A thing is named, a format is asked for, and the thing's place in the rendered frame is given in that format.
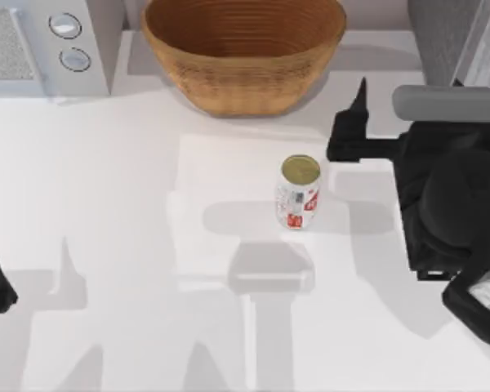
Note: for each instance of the large microwave knob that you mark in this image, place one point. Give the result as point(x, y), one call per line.
point(65, 25)

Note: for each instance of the red and white can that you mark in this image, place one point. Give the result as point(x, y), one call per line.
point(297, 196)

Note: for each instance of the small microwave knob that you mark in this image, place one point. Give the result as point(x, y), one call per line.
point(75, 59)

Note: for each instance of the pale microwave oven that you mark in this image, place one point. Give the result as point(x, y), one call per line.
point(98, 49)

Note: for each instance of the microwave door with mesh window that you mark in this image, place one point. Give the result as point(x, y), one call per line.
point(2, 45)

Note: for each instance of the brown woven basket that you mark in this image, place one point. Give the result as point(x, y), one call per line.
point(245, 77)

